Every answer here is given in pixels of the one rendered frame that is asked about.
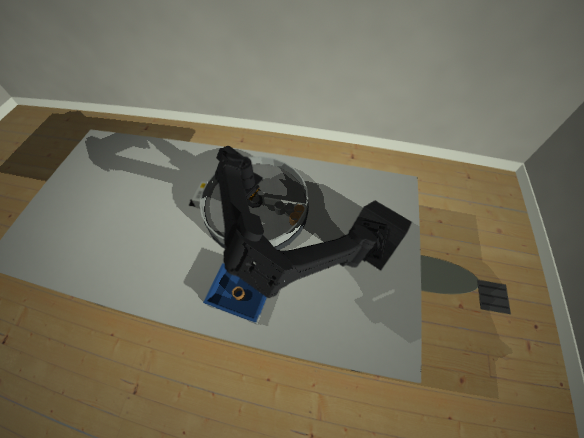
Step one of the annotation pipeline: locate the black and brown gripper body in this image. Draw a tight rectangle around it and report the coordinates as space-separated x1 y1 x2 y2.
241 172 263 200

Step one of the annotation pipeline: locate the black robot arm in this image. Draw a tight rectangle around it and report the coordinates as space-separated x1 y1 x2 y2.
215 146 388 298

